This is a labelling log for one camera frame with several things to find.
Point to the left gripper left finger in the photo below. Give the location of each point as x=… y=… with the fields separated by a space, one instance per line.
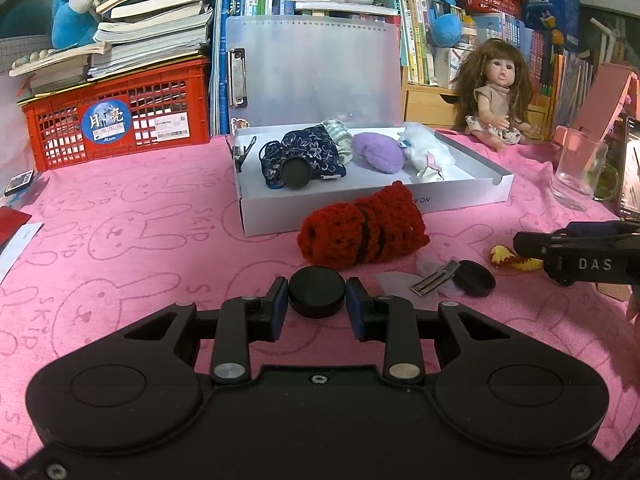
x=241 y=321

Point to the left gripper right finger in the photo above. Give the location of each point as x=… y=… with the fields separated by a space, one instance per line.
x=392 y=321

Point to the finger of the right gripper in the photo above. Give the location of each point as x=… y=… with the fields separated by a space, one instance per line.
x=536 y=245

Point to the metal hair clip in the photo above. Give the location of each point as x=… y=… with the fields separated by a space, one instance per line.
x=432 y=282

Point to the black round puck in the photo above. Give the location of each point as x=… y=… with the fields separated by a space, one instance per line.
x=296 y=173
x=316 y=292

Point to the red knitted scrunchie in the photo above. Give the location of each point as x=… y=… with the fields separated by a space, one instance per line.
x=380 y=228

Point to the white fluffy scrunchie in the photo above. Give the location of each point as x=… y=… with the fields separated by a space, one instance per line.
x=430 y=157

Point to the purple fluffy scrunchie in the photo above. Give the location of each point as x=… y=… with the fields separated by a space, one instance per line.
x=381 y=152

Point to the green checked scrunchie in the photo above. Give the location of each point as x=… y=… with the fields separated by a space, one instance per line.
x=341 y=137

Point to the navy floral scrunchie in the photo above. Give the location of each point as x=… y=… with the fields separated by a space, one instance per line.
x=311 y=143

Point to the person right hand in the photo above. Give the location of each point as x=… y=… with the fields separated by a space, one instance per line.
x=633 y=312

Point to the smartphone with lit screen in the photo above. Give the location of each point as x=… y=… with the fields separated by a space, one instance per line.
x=629 y=202

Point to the clear glass mug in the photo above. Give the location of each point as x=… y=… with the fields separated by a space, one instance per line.
x=583 y=174

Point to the white shallow cardboard box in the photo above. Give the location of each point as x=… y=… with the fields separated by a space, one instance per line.
x=475 y=180

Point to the pink bunny towel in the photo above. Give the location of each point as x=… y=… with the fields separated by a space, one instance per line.
x=124 y=237

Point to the brown haired baby doll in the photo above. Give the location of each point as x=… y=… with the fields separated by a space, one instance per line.
x=494 y=93

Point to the pink phone stand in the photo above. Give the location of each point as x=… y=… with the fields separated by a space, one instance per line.
x=583 y=127

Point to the black binder clip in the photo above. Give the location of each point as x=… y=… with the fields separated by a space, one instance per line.
x=239 y=153

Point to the wooden drawer shelf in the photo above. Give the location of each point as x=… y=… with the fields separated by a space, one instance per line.
x=434 y=106

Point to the row of upright books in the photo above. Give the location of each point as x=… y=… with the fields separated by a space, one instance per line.
x=385 y=11

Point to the red plastic crate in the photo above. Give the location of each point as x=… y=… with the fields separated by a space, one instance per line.
x=162 y=106

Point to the blue plush ball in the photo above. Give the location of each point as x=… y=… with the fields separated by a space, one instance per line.
x=446 y=30

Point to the red packet at table edge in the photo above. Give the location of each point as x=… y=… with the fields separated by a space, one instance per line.
x=10 y=221

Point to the small dark card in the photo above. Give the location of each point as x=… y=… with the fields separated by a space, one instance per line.
x=19 y=182

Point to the stack of books on crate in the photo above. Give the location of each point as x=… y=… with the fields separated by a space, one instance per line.
x=131 y=34

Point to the blue white doraemon plush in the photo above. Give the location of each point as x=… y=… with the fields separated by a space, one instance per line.
x=73 y=23

